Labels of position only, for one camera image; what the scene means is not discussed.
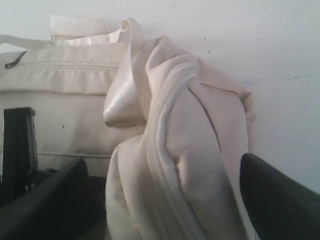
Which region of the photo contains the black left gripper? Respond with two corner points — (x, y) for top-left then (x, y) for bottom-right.
(1, 107), (38, 200)

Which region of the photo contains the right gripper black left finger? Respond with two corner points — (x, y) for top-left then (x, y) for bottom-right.
(0, 159), (107, 240)

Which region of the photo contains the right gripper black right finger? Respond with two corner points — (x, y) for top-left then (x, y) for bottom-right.
(239, 153), (320, 240)

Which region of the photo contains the cream duffel bag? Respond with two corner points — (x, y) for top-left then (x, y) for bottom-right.
(0, 16), (257, 240)

